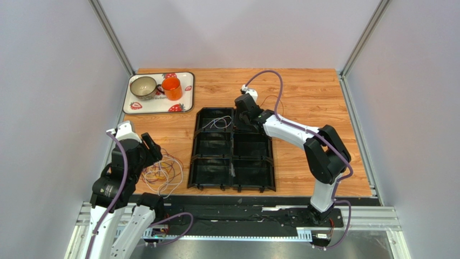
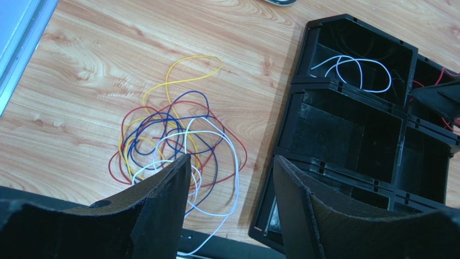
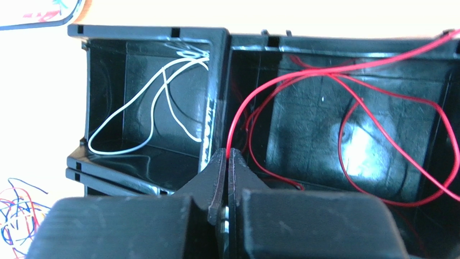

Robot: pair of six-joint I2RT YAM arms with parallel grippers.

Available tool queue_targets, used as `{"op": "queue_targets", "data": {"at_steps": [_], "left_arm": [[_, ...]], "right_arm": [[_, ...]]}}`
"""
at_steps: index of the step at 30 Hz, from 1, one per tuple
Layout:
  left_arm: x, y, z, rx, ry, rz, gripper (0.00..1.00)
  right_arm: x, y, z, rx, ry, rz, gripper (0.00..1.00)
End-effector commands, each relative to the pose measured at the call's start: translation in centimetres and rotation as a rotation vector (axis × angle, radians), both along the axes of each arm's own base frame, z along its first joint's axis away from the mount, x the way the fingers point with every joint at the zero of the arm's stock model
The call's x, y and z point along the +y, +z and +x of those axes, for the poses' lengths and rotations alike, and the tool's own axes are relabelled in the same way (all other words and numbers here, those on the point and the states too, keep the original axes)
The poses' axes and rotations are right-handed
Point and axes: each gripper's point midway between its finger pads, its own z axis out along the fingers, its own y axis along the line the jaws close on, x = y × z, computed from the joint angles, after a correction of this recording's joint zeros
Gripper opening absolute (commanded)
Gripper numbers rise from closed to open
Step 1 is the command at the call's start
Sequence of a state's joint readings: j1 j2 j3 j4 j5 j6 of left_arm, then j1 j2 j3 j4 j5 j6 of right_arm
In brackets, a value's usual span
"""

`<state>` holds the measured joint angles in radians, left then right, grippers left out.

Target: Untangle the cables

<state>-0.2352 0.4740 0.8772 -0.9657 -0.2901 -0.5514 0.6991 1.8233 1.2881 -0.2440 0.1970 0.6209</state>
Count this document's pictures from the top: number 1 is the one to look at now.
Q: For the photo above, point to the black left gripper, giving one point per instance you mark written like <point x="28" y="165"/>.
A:
<point x="154" y="152"/>

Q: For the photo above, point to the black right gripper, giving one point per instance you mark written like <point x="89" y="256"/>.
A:
<point x="245" y="117"/>

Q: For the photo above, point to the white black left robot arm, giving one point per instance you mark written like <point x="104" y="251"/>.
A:
<point x="111" y="194"/>

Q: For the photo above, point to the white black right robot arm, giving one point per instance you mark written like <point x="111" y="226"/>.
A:
<point x="326" y="153"/>

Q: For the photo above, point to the black compartment organizer tray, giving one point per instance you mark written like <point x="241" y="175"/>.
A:
<point x="224" y="158"/>

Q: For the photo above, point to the white strawberry serving tray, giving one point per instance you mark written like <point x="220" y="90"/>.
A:
<point x="160" y="103"/>

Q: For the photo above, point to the grey ceramic mug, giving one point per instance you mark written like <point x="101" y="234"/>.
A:
<point x="145" y="88"/>

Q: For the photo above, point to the orange translucent cup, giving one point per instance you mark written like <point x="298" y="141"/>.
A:
<point x="172" y="88"/>

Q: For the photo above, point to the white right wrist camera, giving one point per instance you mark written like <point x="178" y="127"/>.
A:
<point x="252" y="92"/>

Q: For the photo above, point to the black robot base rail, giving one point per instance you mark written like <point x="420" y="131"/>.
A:
<point x="243" y="216"/>

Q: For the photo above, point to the aluminium frame post left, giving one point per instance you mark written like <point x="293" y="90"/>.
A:
<point x="115" y="42"/>

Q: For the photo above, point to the aluminium frame post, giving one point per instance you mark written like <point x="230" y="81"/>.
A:
<point x="365" y="36"/>
<point x="115" y="42"/>

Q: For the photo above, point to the aluminium frame post right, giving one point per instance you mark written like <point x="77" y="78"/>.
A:
<point x="365" y="36"/>

